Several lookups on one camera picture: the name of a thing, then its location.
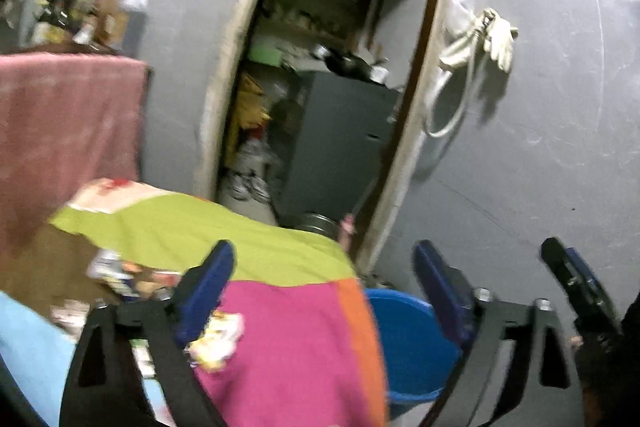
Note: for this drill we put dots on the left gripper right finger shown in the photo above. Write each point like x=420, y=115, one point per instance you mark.
x=540, y=383

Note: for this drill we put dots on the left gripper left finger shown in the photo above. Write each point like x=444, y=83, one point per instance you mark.
x=104, y=385

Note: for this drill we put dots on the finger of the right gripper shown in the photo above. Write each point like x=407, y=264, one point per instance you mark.
x=596, y=315

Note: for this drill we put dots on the wrapper pile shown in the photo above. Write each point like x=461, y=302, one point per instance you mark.
x=131, y=282

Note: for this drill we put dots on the blue plastic bucket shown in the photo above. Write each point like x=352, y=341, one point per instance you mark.
x=418, y=358

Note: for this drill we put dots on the pink bottle on floor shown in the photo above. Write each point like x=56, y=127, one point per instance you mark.
x=346, y=229

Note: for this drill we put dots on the colourful patchwork cloth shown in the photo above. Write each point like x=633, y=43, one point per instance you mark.
x=308, y=355

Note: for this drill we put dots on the steel bowl on floor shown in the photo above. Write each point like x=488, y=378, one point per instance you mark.
x=316, y=223

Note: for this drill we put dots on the dark grey cabinet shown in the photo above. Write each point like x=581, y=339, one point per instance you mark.
x=328, y=138

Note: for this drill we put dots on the pink checked cloth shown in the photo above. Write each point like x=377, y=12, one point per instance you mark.
x=66, y=119

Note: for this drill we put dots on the yellow bag in closet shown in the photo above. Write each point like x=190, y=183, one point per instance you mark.
x=248, y=113

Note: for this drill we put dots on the white rubber gloves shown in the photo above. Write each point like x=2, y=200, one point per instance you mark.
x=489, y=31

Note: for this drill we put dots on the black wok pan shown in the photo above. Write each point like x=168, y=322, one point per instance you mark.
x=348, y=65

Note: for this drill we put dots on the green box on shelf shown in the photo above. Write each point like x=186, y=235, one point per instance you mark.
x=265, y=55

